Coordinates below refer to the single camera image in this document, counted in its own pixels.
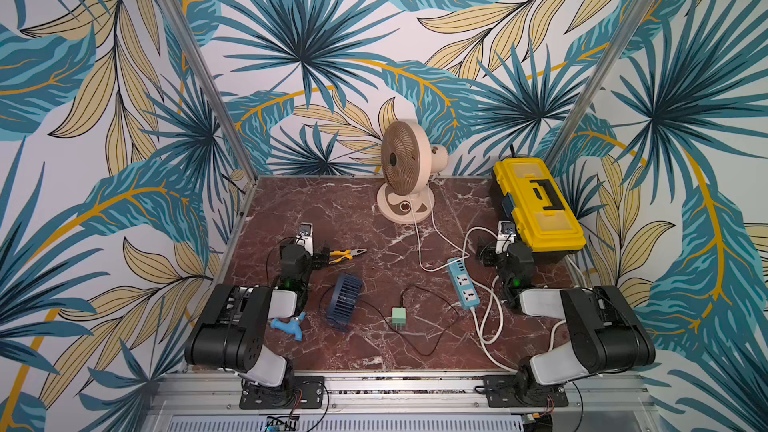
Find white fan power cable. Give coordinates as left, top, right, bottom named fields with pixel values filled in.
left=410, top=206, right=499, bottom=274

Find teal power strip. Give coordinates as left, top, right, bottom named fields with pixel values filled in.
left=448, top=260, right=480, bottom=310

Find green power adapter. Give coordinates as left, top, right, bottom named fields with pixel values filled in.
left=390, top=307, right=407, bottom=330

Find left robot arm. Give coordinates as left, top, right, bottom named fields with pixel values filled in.
left=184, top=243, right=331, bottom=392

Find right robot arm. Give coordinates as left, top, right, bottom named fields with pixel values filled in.
left=476, top=242, right=656, bottom=394

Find navy blue small fan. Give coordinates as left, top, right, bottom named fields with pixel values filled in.
left=326, top=274, right=363, bottom=331

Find beige desk fan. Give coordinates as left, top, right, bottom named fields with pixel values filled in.
left=377, top=120, right=448, bottom=224

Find yellow black toolbox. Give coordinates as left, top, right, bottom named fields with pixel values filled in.
left=492, top=157, right=586, bottom=256

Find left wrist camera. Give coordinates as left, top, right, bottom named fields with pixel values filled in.
left=296, top=223, right=314, bottom=255

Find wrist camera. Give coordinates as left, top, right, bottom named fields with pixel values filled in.
left=495, top=220, right=517, bottom=254
left=296, top=223, right=314, bottom=255

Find yellow handled pliers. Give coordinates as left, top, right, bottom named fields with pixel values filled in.
left=329, top=249, right=367, bottom=265

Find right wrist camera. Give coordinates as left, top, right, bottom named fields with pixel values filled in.
left=495, top=220, right=517, bottom=254

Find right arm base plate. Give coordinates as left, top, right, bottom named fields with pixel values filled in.
left=474, top=375, right=568, bottom=410

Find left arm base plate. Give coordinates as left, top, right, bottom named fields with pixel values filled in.
left=239, top=375, right=326, bottom=410

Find aluminium front rail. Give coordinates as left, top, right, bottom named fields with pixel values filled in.
left=140, top=370, right=664, bottom=431

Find right aluminium corner post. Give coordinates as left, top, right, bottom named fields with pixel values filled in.
left=544, top=0, right=654, bottom=168

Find aluminium corner post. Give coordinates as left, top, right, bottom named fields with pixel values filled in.
left=157, top=0, right=258, bottom=186
left=544, top=0, right=654, bottom=168

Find left aluminium corner post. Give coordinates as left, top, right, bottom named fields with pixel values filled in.
left=157, top=0, right=258, bottom=186

